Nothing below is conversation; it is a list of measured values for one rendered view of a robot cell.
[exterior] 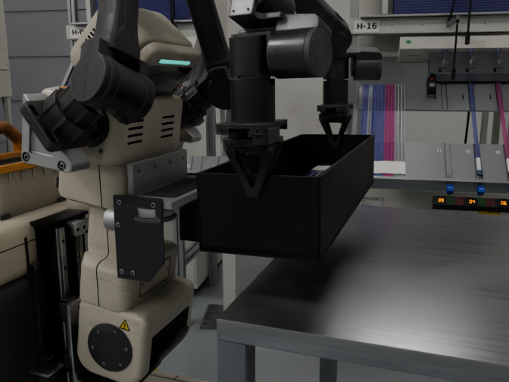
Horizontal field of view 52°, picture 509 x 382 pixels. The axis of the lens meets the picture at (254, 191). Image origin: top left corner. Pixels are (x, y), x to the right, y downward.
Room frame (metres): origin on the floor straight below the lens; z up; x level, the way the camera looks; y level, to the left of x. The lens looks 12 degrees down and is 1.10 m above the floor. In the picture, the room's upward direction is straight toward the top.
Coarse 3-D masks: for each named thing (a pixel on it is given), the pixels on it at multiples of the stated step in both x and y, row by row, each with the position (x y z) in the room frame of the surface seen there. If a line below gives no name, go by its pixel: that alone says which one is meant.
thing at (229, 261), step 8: (224, 256) 2.27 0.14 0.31; (232, 256) 2.26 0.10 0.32; (224, 264) 2.27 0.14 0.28; (232, 264) 2.26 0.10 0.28; (224, 272) 2.27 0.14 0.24; (232, 272) 2.26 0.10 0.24; (224, 280) 2.27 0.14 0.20; (232, 280) 2.26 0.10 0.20; (224, 288) 2.27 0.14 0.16; (232, 288) 2.26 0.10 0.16; (224, 296) 2.27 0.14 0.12; (232, 296) 2.26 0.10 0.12; (224, 304) 2.27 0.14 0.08; (208, 312) 2.33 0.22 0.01; (216, 312) 2.33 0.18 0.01; (208, 320) 2.25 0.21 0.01; (216, 320) 2.25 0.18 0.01; (200, 328) 2.18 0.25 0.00; (208, 328) 2.18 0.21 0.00; (216, 328) 2.17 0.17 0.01
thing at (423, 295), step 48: (336, 240) 0.95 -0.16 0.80; (384, 240) 0.95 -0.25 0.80; (432, 240) 0.95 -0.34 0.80; (480, 240) 0.95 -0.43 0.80; (288, 288) 0.72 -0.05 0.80; (336, 288) 0.72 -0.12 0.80; (384, 288) 0.72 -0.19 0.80; (432, 288) 0.72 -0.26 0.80; (480, 288) 0.72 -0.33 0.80; (240, 336) 0.61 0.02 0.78; (288, 336) 0.59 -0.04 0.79; (336, 336) 0.57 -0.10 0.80; (384, 336) 0.57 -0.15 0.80; (432, 336) 0.57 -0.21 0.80; (480, 336) 0.57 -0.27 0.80
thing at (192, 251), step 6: (90, 0) 2.75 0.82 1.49; (90, 6) 2.75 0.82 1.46; (90, 12) 2.75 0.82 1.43; (90, 18) 2.75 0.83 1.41; (72, 24) 2.78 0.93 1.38; (78, 24) 2.78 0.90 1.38; (84, 24) 2.78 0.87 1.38; (72, 30) 2.81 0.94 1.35; (78, 30) 2.80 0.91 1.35; (72, 36) 2.81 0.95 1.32; (78, 36) 2.80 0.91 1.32; (192, 246) 2.40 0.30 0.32; (198, 246) 2.42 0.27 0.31; (186, 252) 2.32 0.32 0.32; (192, 252) 2.33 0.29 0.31; (198, 252) 2.41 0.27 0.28; (186, 258) 2.24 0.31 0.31; (192, 258) 2.32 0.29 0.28; (186, 264) 2.24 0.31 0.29
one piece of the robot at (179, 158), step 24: (144, 168) 0.97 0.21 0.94; (168, 168) 1.06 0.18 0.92; (144, 192) 0.97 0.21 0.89; (168, 192) 0.98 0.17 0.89; (192, 192) 0.97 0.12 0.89; (120, 216) 0.92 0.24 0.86; (144, 216) 0.90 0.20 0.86; (168, 216) 0.91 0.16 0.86; (192, 216) 1.15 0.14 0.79; (120, 240) 0.92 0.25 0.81; (144, 240) 0.91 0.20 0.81; (192, 240) 1.16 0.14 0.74; (120, 264) 0.92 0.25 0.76; (144, 264) 0.91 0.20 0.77
